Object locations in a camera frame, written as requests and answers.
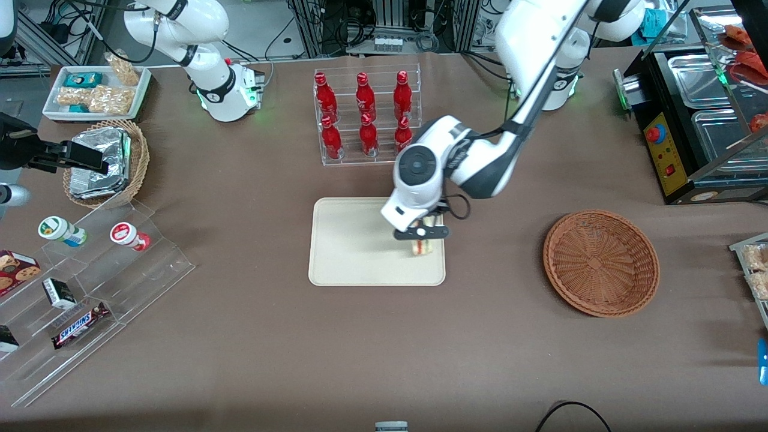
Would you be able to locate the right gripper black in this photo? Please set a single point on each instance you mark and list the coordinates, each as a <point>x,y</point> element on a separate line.
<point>18,150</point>

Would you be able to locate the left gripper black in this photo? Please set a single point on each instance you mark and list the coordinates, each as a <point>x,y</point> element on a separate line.
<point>436,212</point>

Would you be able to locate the triangle sandwich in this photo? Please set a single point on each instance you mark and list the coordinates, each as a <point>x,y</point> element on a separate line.
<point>423,248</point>

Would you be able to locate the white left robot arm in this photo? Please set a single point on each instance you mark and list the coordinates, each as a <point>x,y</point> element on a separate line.
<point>480,162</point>

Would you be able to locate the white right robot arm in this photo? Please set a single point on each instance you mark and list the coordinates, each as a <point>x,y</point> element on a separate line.
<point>222,96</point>

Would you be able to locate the white rectangular snack tray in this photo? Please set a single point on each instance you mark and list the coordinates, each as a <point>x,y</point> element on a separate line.
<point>54,108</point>

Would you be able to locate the cream plastic serving tray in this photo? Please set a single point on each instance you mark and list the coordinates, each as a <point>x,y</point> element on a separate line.
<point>354,246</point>

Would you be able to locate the small deep wicker basket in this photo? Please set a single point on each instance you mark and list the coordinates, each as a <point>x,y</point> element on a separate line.
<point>139,162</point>

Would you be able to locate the round brown wicker basket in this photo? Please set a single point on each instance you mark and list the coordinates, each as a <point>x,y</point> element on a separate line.
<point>600,264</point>

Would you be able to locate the white tray with crackers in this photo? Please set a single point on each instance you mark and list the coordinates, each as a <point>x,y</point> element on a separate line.
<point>739,246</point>

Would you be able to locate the silver foil wrapped package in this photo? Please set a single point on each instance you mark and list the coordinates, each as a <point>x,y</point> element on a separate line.
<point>99,162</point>

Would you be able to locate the small teal snack pack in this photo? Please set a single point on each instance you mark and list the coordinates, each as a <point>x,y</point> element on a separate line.
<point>79,108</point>

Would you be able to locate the clear bag of puffed snacks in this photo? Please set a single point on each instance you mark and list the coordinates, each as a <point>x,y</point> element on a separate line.
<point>113,100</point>
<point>123,69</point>
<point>73,97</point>

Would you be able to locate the teal snack box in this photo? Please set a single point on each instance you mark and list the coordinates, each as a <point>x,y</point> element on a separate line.
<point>84,80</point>

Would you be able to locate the green lid yogurt cup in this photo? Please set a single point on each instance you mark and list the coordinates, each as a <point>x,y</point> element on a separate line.
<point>60,231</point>

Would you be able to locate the red lid yogurt cup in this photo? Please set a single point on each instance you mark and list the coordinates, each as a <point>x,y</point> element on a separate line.
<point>127,235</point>

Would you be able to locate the red cola aluminium bottle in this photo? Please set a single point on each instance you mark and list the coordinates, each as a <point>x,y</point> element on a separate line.
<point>365,99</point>
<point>368,138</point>
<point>402,96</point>
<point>326,99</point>
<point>331,141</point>
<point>403,138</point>

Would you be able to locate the red cookie box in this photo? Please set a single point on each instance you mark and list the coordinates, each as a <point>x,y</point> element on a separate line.
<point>17,273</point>

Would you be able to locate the small black white box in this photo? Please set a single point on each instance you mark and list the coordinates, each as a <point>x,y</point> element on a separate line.
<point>59,294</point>

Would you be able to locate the clear acrylic stepped shelf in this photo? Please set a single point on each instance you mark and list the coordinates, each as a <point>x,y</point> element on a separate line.
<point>150,270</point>

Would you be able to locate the brown Snickers bar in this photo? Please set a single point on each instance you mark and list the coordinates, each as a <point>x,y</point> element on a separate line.
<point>79,327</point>

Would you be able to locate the clear acrylic bottle rack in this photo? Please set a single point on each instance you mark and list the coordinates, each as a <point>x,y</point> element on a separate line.
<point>384,72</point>

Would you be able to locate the grey device edge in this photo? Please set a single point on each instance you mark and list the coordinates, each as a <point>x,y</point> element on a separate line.
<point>391,427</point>

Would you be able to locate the small black snack pack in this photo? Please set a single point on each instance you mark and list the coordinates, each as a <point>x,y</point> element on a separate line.
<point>7,339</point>

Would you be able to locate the white power strip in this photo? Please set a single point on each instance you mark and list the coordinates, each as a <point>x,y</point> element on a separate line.
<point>387,43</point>

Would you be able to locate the silver warmer side fitting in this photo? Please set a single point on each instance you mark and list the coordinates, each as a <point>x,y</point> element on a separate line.
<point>624,90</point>

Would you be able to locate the black food warmer cabinet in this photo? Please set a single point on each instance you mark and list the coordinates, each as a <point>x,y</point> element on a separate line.
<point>666,156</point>

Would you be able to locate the teal cloth bundle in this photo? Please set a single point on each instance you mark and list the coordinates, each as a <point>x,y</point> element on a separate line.
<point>655,25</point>

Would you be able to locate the steel food pan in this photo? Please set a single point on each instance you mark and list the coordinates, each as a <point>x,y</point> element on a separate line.
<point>729,141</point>
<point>699,81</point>

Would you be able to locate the rice cracker pack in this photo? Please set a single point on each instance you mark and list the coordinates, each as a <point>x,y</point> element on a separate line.
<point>757,257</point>
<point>759,285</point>

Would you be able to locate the red food piece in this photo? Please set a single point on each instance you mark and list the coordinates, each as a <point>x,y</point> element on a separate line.
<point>737,36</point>
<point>750,67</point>
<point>759,123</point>

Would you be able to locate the blue plastic object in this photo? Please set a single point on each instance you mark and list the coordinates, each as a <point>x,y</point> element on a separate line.
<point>763,363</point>

